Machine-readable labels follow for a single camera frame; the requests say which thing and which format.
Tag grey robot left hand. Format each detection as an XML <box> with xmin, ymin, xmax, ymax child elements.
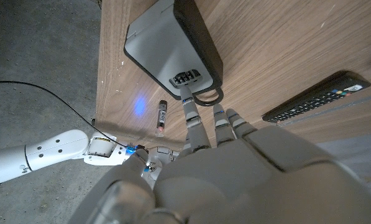
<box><xmin>66</xmin><ymin>85</ymin><xmax>371</xmax><ymax>224</ymax></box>

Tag grey combination lock box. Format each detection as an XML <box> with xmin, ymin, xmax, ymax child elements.
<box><xmin>123</xmin><ymin>0</ymin><xmax>225</xmax><ymax>107</ymax></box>

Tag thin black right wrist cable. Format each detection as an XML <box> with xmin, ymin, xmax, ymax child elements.
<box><xmin>0</xmin><ymin>80</ymin><xmax>129</xmax><ymax>149</ymax></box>

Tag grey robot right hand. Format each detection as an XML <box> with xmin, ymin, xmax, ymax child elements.
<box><xmin>147</xmin><ymin>146</ymin><xmax>181</xmax><ymax>182</ymax></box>

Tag black TV remote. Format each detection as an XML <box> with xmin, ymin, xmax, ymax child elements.
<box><xmin>261</xmin><ymin>70</ymin><xmax>371</xmax><ymax>124</ymax></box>

